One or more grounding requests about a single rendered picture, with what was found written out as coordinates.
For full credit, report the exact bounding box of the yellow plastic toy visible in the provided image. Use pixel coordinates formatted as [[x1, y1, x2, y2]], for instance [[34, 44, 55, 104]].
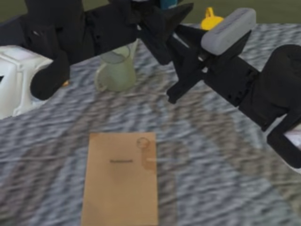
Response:
[[200, 7, 223, 31]]

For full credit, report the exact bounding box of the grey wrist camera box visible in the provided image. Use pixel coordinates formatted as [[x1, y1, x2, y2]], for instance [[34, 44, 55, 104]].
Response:
[[200, 7, 257, 56]]

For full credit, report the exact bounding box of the teal object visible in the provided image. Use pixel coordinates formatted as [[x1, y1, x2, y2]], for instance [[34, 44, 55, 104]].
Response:
[[159, 0, 177, 10]]

